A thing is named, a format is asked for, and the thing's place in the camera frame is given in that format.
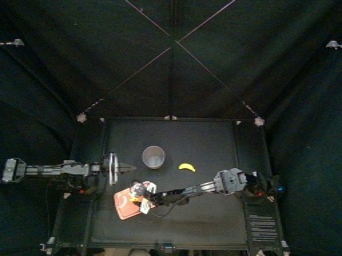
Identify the pink square plate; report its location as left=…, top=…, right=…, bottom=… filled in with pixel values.
left=112, top=186, right=153, bottom=221

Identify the yellow toy banana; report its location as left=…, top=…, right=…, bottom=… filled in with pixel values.
left=177, top=162, right=197, bottom=173

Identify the white printed label sticker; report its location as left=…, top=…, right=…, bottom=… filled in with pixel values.
left=247, top=213, right=279, bottom=244

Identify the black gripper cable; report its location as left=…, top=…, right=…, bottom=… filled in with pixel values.
left=150, top=198, right=192, bottom=219

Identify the silver table foot bracket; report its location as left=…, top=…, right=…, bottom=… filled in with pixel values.
left=279, top=240, right=291, bottom=256
left=38, top=236, right=57, bottom=256

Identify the thin pink cross string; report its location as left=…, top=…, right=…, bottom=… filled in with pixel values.
left=124, top=0, right=259, bottom=118
left=81, top=0, right=237, bottom=114

